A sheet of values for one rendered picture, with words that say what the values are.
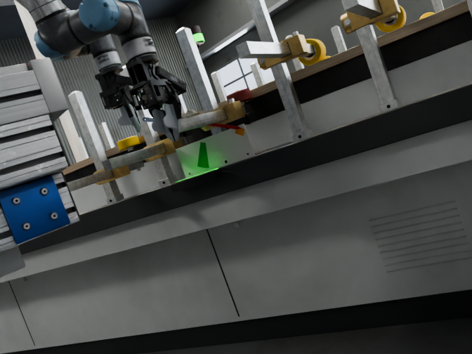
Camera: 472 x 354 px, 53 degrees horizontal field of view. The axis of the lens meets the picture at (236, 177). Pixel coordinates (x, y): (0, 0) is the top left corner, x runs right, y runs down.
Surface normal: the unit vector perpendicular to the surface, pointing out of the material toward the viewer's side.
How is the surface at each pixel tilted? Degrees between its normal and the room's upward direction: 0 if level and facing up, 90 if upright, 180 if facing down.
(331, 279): 90
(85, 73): 90
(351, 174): 90
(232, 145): 90
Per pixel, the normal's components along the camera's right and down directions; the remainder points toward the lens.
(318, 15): -0.74, 0.31
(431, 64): -0.44, 0.23
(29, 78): 0.58, -0.15
